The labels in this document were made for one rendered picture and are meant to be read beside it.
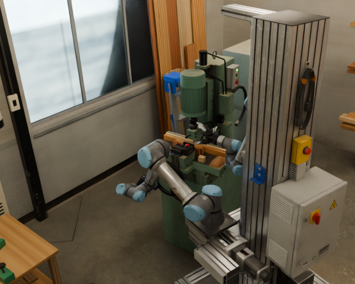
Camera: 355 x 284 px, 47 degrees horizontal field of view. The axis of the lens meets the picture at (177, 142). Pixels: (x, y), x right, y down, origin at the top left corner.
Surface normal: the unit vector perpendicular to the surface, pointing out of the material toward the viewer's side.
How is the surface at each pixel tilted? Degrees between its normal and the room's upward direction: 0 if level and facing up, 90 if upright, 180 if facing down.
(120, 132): 90
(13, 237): 0
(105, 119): 90
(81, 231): 0
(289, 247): 90
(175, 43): 87
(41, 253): 0
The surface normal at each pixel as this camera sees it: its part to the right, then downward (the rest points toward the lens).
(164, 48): 0.75, 0.24
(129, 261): -0.04, -0.88
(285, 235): -0.83, 0.29
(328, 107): -0.65, 0.38
